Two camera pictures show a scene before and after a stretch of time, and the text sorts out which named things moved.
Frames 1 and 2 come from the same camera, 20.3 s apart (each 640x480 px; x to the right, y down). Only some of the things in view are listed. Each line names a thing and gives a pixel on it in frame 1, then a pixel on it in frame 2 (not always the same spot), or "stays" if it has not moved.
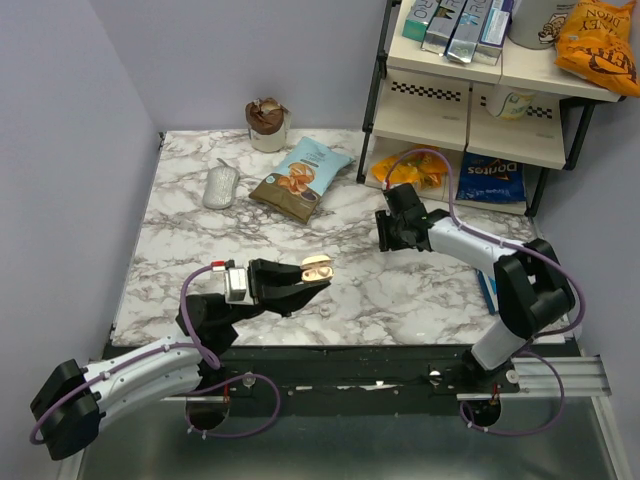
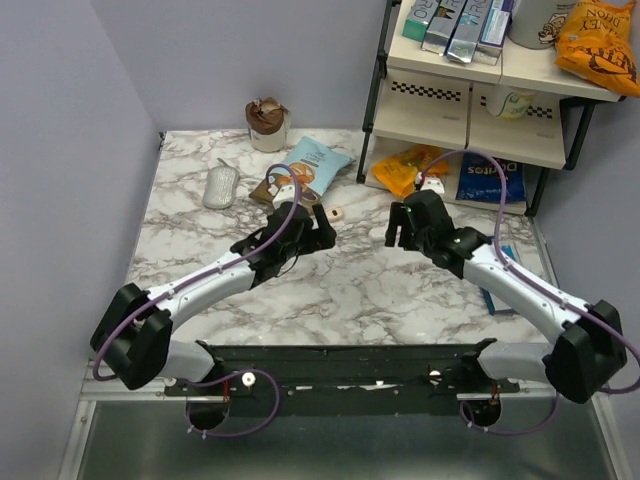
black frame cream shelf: (493, 132) stays
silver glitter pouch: (220, 186) stays
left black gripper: (270, 286) → (318, 239)
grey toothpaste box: (441, 26) stays
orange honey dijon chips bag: (595, 41) stays
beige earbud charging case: (317, 269) → (335, 213)
